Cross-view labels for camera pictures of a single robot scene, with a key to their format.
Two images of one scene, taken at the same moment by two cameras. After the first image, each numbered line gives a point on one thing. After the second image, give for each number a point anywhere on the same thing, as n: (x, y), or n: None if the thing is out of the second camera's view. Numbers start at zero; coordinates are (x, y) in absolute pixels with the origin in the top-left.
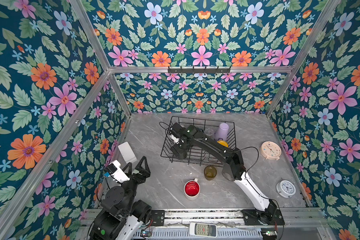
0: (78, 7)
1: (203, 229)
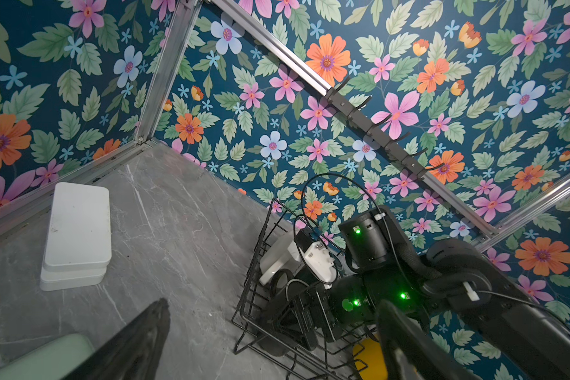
0: (184, 21)
1: None
